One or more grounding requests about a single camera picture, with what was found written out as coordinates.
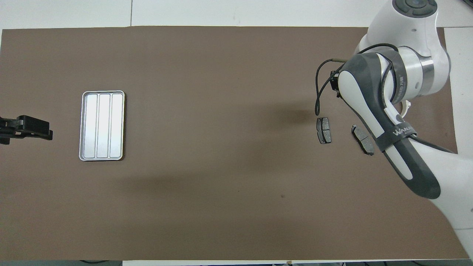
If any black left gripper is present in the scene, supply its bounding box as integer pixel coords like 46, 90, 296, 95
0, 115, 53, 144

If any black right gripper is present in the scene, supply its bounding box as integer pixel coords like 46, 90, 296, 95
330, 69, 342, 98

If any silver metal tray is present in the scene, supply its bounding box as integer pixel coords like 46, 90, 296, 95
79, 90, 126, 161

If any dark rectangular brake pad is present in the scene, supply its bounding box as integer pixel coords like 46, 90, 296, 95
316, 117, 332, 144

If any dark elongated brake pad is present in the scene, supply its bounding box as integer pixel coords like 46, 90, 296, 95
351, 124, 375, 156

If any brown table mat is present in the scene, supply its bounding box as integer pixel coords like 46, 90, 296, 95
0, 26, 470, 261

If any black right arm strap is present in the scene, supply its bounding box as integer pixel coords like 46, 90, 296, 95
374, 125, 418, 153

